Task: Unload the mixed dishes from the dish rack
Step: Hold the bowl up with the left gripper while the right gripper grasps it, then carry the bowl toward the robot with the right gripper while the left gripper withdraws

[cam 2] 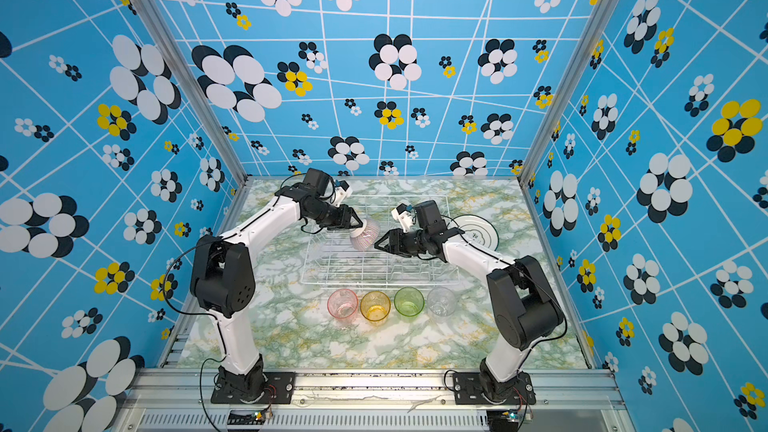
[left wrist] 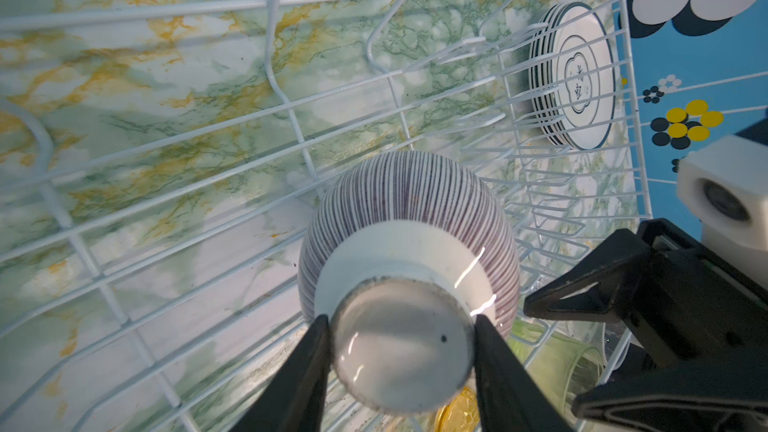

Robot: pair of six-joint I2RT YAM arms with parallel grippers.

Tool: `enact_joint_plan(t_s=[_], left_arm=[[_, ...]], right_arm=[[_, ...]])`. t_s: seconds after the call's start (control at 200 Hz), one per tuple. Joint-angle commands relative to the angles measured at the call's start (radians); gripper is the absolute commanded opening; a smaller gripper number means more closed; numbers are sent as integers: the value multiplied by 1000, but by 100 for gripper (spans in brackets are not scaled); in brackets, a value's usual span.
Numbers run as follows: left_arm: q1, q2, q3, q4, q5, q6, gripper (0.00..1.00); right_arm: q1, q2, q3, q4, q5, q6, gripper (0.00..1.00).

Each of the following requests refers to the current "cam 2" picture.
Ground clear glass cup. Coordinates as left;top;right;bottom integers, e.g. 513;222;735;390
426;286;457;318

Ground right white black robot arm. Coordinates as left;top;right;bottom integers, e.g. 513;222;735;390
374;200;567;404

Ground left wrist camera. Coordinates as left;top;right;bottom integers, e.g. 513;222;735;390
330;181;352;207

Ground aluminium frame post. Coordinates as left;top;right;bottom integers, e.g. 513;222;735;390
131;0;248;187
518;0;620;185

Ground circuit board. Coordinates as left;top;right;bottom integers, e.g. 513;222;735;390
227;409;273;427
486;410;524;432

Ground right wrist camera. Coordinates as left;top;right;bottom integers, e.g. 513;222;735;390
391;203;416;232

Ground yellow glass cup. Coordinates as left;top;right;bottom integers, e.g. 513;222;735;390
359;291;391;323

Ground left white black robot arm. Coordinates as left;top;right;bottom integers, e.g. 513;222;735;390
190;168;377;404

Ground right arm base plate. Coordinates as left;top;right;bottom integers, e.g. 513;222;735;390
449;372;537;408

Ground right circuit board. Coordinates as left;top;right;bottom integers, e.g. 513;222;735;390
486;410;524;432

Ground left aluminium frame post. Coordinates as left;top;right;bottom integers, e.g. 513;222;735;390
131;0;248;187

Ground white plate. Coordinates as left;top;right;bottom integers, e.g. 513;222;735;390
452;214;499;250

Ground right aluminium frame post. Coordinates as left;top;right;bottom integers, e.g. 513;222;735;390
518;0;620;185

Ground pink glass cup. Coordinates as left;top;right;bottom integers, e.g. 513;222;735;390
327;288;358;320

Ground green glass cup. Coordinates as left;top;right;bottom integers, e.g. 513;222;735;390
394;287;425;317

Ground white wire dish rack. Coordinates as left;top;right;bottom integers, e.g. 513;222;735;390
300;230;461;290

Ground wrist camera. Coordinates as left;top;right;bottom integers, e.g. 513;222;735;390
391;203;416;232
330;181;352;207

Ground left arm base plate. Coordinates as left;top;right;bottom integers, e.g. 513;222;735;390
210;370;297;405

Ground left circuit board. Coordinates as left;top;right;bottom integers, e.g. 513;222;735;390
227;409;273;427

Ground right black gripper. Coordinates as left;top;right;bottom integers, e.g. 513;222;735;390
375;230;431;256

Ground aluminium front rail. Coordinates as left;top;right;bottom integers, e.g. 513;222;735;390
113;369;635;431

